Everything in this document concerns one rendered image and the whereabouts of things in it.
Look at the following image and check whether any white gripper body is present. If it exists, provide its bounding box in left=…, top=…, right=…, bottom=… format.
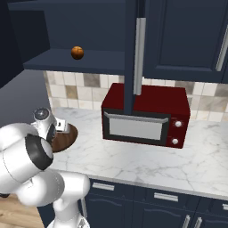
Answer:
left=55, top=118, right=71, bottom=134

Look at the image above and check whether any brown wooden bowl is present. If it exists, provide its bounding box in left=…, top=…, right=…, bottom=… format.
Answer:
left=51, top=123, right=79, bottom=154

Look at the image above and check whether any dark blue open cabinet door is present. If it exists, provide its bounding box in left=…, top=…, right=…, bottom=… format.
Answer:
left=123, top=0, right=147, bottom=116

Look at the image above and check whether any dark blue base cabinet door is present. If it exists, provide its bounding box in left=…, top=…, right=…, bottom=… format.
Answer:
left=133, top=201, right=194, bottom=228
left=191, top=211, right=228, bottom=228
left=79, top=194, right=134, bottom=228

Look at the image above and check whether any dark blue closed cabinet door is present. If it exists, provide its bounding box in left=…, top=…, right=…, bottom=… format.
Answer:
left=142, top=0, right=228, bottom=85

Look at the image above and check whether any microwave door with grey window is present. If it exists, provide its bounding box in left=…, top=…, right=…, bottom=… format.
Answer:
left=102, top=108, right=172, bottom=147

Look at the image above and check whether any orange fruit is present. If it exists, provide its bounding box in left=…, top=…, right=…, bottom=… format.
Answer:
left=70, top=45, right=85, bottom=61

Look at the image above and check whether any dark blue drawer front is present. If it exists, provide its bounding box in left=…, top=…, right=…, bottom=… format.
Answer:
left=144, top=186, right=207, bottom=209
left=88, top=177, right=135, bottom=200
left=211, top=198, right=228, bottom=216

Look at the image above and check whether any red microwave oven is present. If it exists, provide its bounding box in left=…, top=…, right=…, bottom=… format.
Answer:
left=101, top=82, right=191, bottom=150

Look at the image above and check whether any grey microwave door handle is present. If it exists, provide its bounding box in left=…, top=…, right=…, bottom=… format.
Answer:
left=103, top=110, right=169, bottom=124

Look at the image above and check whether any silver base cabinet handle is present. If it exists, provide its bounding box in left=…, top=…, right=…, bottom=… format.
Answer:
left=192, top=216, right=203, bottom=228
left=181, top=215, right=191, bottom=228
left=80, top=197, right=89, bottom=221

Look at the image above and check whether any dark blue open wall cabinet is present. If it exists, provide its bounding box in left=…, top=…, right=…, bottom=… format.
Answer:
left=7, top=0, right=128, bottom=76

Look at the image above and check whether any long silver cabinet door handle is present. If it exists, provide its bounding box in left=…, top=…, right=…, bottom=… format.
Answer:
left=133, top=17, right=147, bottom=96

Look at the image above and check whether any silver wall cabinet handle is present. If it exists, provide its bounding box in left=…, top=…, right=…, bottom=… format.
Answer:
left=215, top=26, right=228, bottom=72

